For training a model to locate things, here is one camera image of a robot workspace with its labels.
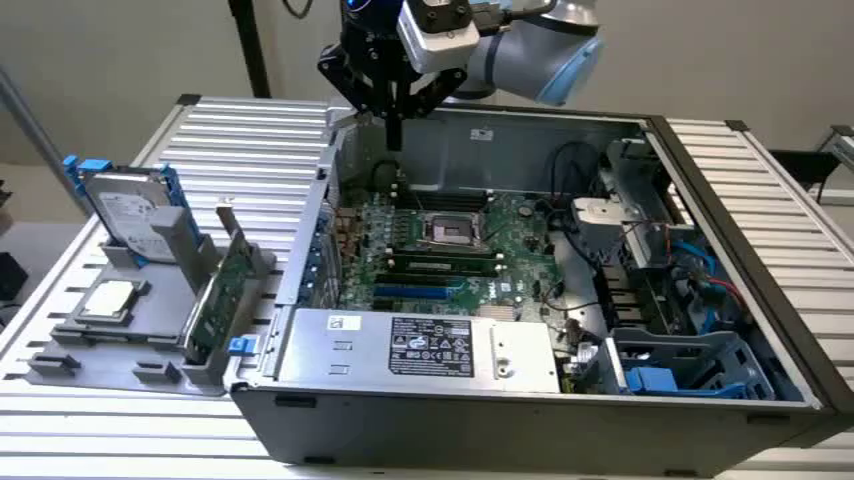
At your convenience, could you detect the grey plastic fan bracket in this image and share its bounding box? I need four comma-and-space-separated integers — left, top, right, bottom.
568, 196, 634, 240

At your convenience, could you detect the black RAM slots bank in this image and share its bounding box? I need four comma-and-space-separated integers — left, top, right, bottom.
407, 188, 494, 212

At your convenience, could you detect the black vertical post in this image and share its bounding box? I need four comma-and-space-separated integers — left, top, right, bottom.
225, 0, 273, 99

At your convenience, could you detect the silver power supply unit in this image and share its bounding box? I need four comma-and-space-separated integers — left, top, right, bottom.
273, 307, 560, 395

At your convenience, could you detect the open black PC case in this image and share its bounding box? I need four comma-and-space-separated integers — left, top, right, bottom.
224, 105, 854, 470

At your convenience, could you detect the green GPU card metal bracket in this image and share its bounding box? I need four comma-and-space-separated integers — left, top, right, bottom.
180, 196, 267, 365

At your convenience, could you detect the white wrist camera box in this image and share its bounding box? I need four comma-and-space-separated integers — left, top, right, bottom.
396, 0, 483, 74

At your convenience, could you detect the grey parts rack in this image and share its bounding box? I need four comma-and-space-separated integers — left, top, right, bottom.
24, 206, 283, 400

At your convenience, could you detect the red wire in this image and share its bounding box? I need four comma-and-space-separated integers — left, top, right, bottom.
696, 278, 743, 304

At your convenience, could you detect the black expansion slot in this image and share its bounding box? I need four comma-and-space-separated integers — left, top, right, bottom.
375, 272, 470, 289

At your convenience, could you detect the silver CPU chip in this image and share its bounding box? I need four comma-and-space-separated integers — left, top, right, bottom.
71, 279, 153, 324

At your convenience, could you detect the installed RAM stick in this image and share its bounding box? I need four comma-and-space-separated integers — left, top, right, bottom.
388, 252, 500, 277

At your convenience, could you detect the green motherboard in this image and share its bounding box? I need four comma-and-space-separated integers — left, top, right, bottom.
331, 188, 570, 324

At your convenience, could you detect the metal drive cage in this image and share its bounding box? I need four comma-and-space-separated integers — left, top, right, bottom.
598, 136, 696, 269

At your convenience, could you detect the blue expansion slot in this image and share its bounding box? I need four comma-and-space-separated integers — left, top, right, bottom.
371, 284, 470, 303

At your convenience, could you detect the blue wire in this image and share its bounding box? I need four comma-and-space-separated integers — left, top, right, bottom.
670, 238, 739, 334

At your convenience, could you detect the metal CPU socket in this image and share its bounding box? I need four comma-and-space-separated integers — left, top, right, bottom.
413, 211, 487, 253

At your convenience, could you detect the blue disk carrier frame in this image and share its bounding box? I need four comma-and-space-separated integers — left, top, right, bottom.
61, 156, 204, 268

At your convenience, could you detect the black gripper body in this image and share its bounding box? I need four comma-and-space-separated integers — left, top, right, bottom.
337, 0, 423, 102

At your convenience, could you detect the black box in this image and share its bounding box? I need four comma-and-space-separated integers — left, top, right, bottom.
0, 251, 29, 302

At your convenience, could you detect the grey-blue disk bay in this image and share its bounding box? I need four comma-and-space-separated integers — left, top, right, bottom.
599, 326, 780, 402

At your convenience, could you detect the grey metal frame leg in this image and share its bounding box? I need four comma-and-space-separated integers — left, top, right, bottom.
0, 63, 69, 169

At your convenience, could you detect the silver hard disk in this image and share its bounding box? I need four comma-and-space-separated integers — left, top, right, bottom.
85, 170, 176, 263

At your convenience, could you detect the black cable loop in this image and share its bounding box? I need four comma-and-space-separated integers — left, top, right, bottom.
548, 141, 603, 204

